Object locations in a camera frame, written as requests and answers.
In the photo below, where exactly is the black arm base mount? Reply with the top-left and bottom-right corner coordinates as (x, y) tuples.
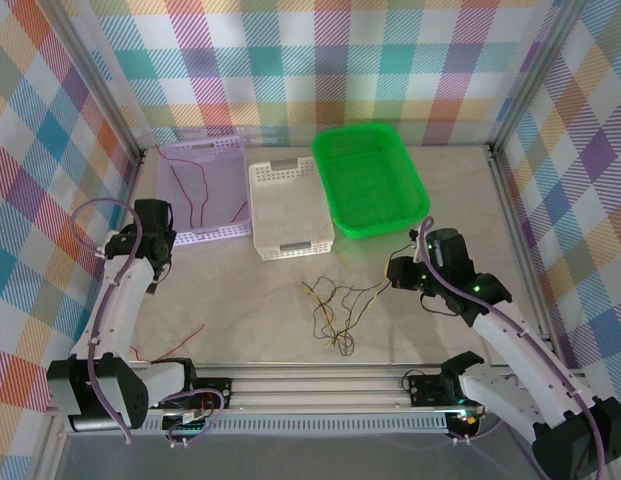
(407, 370), (446, 407)
(192, 377), (235, 409)

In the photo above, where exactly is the purple perforated plastic basket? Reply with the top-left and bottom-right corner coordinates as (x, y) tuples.
(157, 134), (254, 249)

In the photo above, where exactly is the aluminium side rail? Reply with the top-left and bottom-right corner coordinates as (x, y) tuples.
(484, 144), (586, 376)

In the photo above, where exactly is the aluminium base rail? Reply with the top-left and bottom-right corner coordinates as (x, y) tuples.
(64, 362), (491, 419)

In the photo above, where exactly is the green mesh plastic basket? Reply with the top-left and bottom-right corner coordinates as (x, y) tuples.
(311, 122), (432, 241)

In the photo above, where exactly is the aluminium frame post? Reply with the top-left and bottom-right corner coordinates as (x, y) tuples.
(487, 0), (589, 156)
(42, 0), (147, 164)

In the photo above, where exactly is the yellow cable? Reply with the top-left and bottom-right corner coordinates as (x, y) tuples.
(300, 280), (341, 346)
(327, 279), (391, 349)
(322, 299), (356, 349)

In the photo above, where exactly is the white perforated plastic basket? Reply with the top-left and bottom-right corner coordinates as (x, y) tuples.
(247, 156), (337, 262)

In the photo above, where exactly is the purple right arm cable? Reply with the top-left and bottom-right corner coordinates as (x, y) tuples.
(413, 216), (609, 480)

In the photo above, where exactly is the grey slotted cable duct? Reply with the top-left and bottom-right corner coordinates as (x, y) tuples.
(64, 415), (454, 439)

